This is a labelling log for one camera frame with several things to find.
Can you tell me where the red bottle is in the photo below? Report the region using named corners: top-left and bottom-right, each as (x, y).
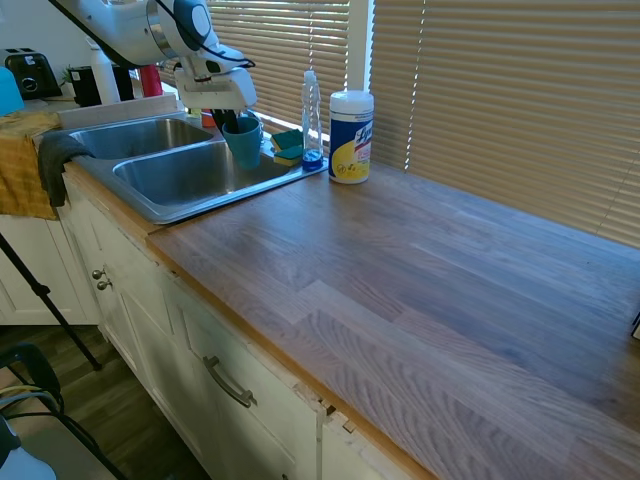
top-left (139, 64), bottom-right (164, 100)

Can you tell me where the stainless steel double sink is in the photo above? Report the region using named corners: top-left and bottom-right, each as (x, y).
top-left (66, 114), bottom-right (330, 226)

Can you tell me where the black toaster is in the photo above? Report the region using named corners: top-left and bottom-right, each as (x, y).
top-left (3, 47), bottom-right (64, 100)

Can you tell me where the white backsplash board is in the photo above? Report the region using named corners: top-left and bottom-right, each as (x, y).
top-left (56, 95), bottom-right (180, 131)

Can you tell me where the black canister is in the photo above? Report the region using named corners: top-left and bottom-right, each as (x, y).
top-left (69, 65), bottom-right (102, 108)

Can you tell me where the white window frame post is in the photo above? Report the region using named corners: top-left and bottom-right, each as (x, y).
top-left (347, 0), bottom-right (377, 94)

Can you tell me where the narrow beige window blind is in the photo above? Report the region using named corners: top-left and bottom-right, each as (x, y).
top-left (205, 0), bottom-right (352, 132)

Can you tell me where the black tripod leg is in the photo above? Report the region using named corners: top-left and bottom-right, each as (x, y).
top-left (0, 231), bottom-right (104, 372)

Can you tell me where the white base cabinet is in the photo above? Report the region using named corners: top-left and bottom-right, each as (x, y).
top-left (0, 172), bottom-right (396, 480)

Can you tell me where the light blue plastic bowl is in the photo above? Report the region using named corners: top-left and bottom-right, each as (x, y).
top-left (0, 65), bottom-right (27, 118)

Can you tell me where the metal bar drawer handle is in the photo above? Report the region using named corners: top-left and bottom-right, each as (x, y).
top-left (201, 355), bottom-right (258, 409)

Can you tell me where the wide beige window blind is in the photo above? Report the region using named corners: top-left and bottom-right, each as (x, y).
top-left (371, 0), bottom-right (640, 250)

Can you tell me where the black cart frame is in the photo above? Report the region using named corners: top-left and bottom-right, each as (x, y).
top-left (0, 342), bottom-right (127, 480)

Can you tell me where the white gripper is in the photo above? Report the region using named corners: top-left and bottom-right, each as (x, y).
top-left (173, 58), bottom-right (258, 135)

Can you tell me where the clear dish soap bottle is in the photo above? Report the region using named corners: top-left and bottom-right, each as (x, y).
top-left (300, 69), bottom-right (324, 174)

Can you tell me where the yellow towel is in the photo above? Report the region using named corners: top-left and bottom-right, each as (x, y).
top-left (0, 110), bottom-right (65, 222)

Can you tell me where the green yellow sponge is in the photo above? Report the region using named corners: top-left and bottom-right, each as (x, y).
top-left (272, 145), bottom-right (305, 169)
top-left (270, 128), bottom-right (305, 152)

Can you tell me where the grey dish cloth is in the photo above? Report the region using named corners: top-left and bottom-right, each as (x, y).
top-left (37, 130), bottom-right (97, 209)

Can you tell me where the teal mug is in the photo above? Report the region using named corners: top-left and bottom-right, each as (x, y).
top-left (221, 115), bottom-right (263, 171)

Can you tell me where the white tall bottle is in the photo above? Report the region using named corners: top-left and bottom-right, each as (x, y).
top-left (89, 41), bottom-right (122, 106)

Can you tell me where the Lysol wipes canister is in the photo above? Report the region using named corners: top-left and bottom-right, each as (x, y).
top-left (327, 89), bottom-right (376, 186)

